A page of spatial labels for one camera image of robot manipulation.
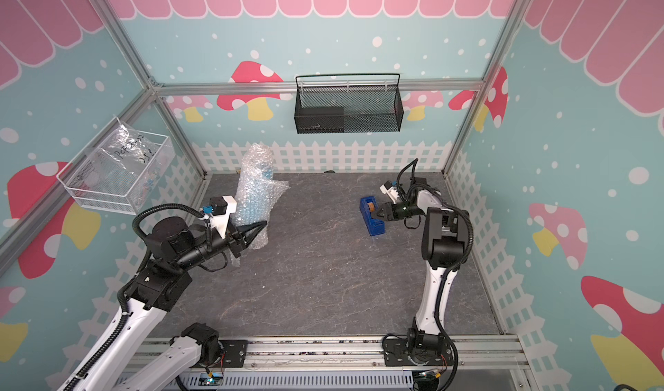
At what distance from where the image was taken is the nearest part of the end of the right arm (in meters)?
0.88

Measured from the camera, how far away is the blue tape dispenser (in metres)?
0.98

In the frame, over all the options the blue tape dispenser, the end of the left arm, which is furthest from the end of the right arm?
the end of the left arm

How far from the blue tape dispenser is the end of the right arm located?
3.2 inches

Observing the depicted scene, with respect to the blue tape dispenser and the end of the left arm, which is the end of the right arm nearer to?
the blue tape dispenser
